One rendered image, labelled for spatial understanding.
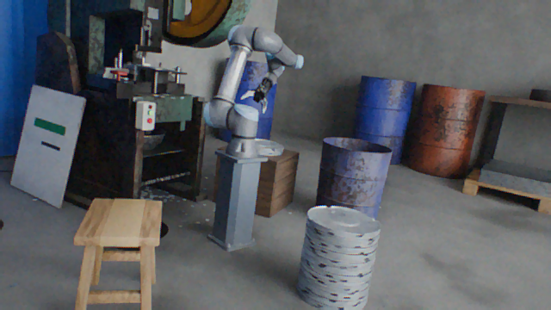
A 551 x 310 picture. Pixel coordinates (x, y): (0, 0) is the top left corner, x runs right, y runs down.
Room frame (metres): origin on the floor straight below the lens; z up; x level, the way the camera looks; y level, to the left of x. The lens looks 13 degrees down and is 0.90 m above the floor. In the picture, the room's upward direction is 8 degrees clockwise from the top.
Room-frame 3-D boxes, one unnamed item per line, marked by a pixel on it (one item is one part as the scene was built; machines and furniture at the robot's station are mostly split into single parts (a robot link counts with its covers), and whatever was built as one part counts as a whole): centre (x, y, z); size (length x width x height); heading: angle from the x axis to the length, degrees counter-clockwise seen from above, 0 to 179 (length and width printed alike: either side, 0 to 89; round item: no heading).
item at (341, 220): (1.61, -0.31, 0.32); 0.29 x 0.29 x 0.01
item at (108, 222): (1.35, 0.47, 0.16); 0.34 x 0.24 x 0.34; 15
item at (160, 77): (2.36, 0.67, 0.72); 0.25 x 0.14 x 0.14; 61
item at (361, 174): (2.53, -0.49, 0.24); 0.42 x 0.42 x 0.48
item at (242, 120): (1.99, 0.16, 0.62); 0.13 x 0.12 x 0.14; 70
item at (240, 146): (1.99, 0.16, 0.50); 0.15 x 0.15 x 0.10
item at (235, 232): (1.99, 0.16, 0.23); 0.19 x 0.19 x 0.45; 44
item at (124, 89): (2.06, 0.77, 0.62); 0.10 x 0.06 x 0.20; 151
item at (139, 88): (2.44, 0.82, 0.67); 0.45 x 0.30 x 0.06; 151
